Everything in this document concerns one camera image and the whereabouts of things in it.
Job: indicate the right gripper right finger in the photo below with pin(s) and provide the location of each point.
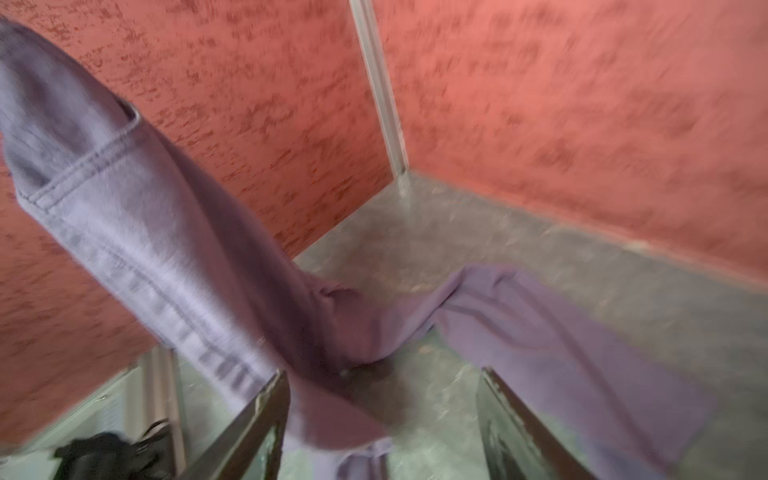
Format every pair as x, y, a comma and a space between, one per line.
517, 445

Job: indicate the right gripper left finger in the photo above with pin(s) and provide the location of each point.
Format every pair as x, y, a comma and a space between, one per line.
251, 445

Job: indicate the purple trousers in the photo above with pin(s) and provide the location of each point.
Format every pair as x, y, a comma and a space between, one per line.
200, 272

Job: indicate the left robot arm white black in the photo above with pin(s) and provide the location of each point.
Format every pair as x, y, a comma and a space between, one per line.
108, 456

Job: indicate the aluminium front rail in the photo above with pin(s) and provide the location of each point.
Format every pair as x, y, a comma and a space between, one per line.
135, 404

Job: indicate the left corner aluminium post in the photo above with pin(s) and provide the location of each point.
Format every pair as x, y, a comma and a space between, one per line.
379, 80

